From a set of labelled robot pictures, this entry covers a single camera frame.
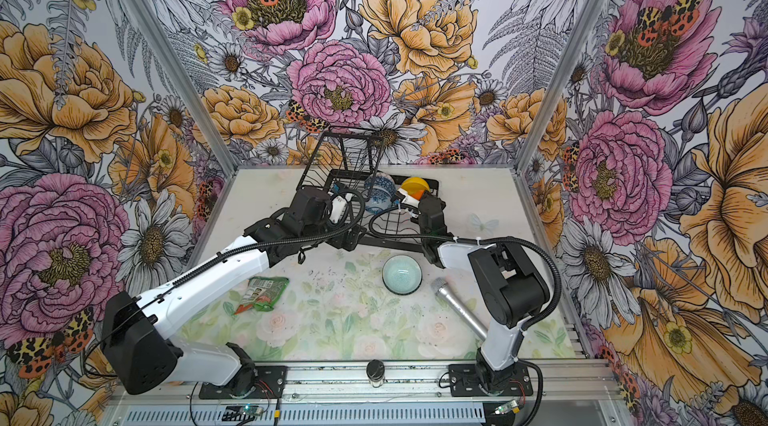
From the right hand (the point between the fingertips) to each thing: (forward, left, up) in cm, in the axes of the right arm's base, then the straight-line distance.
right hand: (430, 196), depth 95 cm
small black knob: (-47, +17, -4) cm, 50 cm away
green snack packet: (-26, +50, -10) cm, 57 cm away
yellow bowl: (+10, +4, -5) cm, 12 cm away
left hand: (-16, +24, +6) cm, 30 cm away
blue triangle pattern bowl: (+14, +15, -10) cm, 23 cm away
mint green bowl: (-21, +10, -11) cm, 25 cm away
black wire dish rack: (+19, +28, -1) cm, 34 cm away
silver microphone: (-25, -2, -11) cm, 27 cm away
